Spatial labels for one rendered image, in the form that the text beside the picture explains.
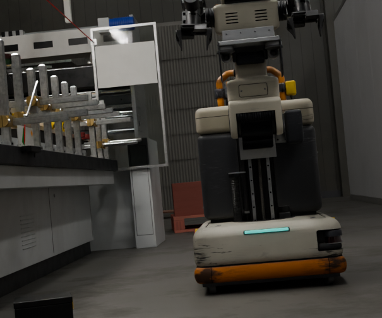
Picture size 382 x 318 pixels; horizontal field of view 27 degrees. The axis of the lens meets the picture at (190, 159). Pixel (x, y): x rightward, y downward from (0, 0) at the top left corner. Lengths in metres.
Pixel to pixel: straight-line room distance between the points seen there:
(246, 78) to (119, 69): 2.95
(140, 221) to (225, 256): 2.96
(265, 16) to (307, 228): 0.91
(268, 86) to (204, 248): 0.73
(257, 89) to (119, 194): 3.14
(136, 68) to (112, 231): 1.31
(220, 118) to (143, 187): 2.65
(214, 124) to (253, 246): 0.64
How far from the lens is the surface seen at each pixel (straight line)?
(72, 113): 3.73
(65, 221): 5.34
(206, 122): 3.62
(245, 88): 3.37
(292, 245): 3.30
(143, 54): 6.25
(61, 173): 4.45
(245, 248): 3.29
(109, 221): 6.37
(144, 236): 6.21
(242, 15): 3.42
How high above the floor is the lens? 0.47
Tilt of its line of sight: 2 degrees up
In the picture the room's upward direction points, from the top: 5 degrees counter-clockwise
